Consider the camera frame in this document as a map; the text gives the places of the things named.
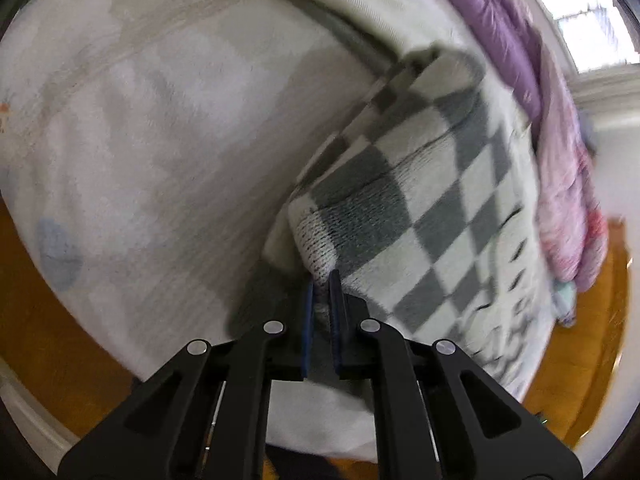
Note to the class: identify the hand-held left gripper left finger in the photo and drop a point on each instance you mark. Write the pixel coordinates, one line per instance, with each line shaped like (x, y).
(308, 332)

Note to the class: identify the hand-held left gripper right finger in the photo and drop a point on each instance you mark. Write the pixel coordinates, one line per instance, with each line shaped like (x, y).
(336, 325)

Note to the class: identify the grey white checkered knit sweater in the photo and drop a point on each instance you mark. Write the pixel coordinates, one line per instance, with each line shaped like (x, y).
(420, 200)

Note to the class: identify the purple pink quilt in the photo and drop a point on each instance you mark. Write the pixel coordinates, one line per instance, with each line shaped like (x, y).
(550, 125)

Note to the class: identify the cream blanket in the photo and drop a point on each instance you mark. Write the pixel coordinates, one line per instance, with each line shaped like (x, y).
(350, 0)

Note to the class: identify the window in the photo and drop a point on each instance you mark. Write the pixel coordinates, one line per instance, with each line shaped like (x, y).
(585, 15)

